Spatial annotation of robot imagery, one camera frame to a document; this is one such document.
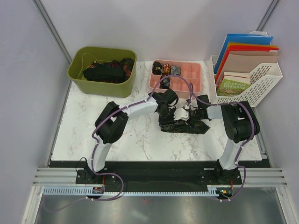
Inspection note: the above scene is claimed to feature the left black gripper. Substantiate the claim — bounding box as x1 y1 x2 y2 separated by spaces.
157 109 178 132

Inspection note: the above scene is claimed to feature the dark green leaf-patterned tie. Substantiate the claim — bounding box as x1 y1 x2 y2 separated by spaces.
160 120 210 134

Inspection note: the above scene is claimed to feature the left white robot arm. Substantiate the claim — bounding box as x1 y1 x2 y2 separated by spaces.
86 89 178 183

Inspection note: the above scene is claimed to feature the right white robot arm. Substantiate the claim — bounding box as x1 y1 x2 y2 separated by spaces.
195 95 260 184

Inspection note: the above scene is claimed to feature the pile of dark ties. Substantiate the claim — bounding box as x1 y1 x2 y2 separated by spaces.
83 58 135 84

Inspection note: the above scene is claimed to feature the pink compartment organizer tray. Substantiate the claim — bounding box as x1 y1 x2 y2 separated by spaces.
149 60 201 99

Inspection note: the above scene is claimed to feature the rolled dark blue tie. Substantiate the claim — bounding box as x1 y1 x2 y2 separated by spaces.
160 76 171 89

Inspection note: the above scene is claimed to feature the green treehouse book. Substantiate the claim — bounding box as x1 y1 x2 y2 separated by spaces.
216 72 251 97

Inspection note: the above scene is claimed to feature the rolled grey tie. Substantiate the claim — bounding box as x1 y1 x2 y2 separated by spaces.
171 65 181 76

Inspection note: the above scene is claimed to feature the rolled red orange tie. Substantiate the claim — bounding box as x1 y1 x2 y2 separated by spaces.
162 63 172 76

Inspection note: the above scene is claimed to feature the rolled dark patterned tie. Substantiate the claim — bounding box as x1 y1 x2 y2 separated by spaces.
152 61 163 75

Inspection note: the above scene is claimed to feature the beige folder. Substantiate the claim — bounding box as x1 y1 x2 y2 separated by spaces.
215 50 278 84

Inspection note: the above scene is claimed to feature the white perforated file holder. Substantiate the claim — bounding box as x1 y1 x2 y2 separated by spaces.
208 32 283 107

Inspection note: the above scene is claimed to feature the red folder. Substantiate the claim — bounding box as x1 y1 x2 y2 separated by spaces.
214 43 279 84

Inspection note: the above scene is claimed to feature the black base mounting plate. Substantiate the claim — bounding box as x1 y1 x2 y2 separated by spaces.
48 160 271 192

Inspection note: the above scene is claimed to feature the orange folder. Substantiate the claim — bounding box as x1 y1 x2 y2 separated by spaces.
214 42 279 75

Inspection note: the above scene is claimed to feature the blue folder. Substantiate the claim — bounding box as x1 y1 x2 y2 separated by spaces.
214 34 273 74

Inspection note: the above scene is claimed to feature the olive green plastic bin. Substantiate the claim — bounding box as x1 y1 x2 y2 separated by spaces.
68 46 137 98

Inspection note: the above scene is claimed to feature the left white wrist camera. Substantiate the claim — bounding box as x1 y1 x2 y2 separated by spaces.
173 108 190 121

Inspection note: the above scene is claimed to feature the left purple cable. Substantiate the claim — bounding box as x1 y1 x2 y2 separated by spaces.
42 74 194 212

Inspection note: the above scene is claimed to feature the purple cable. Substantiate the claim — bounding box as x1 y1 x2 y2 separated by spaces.
42 74 194 212
188 83 256 203

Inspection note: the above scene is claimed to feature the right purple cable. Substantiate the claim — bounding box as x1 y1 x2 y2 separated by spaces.
188 83 256 203

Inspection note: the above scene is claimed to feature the white slotted cable duct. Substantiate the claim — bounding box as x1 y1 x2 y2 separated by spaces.
43 186 221 196

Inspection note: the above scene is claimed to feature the aluminium frame rail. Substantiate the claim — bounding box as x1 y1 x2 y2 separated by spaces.
33 168 287 187

